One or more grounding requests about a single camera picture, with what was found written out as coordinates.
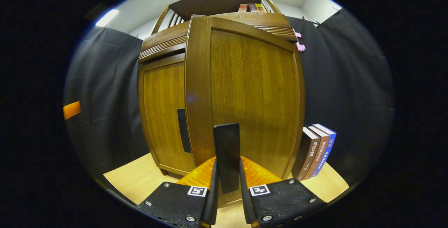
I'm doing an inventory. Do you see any black backdrop cloth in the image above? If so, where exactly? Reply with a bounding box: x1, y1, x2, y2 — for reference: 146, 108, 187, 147
63, 8, 396, 186

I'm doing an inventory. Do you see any wooden shoe cabinet door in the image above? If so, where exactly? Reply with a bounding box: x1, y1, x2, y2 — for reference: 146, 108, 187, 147
184, 14, 306, 208
138, 54, 196, 172

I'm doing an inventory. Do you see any black door handle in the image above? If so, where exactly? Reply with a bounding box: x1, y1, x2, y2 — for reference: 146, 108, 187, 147
177, 108, 192, 153
213, 123, 242, 194

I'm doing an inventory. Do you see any dark brown book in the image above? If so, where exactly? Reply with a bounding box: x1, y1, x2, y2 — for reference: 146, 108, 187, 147
291, 127, 321, 180

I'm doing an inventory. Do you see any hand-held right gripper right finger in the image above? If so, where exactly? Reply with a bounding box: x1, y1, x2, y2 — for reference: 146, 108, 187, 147
239, 156, 328, 228

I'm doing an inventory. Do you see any wooden cabinet drawer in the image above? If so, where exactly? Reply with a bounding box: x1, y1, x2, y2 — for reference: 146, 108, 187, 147
138, 12, 298, 64

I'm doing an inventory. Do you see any blue book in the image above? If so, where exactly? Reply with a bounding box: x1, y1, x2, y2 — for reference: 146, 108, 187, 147
311, 123, 337, 178

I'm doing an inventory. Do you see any reddish brown book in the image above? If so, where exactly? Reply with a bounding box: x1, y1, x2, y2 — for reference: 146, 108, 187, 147
303, 125, 330, 180

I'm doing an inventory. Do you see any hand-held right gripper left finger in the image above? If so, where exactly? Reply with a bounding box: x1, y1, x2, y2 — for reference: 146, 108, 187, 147
136, 157, 220, 228

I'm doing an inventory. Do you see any wooden double-door shoe cabinet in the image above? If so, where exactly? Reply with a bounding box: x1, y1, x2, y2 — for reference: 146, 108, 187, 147
138, 0, 299, 178

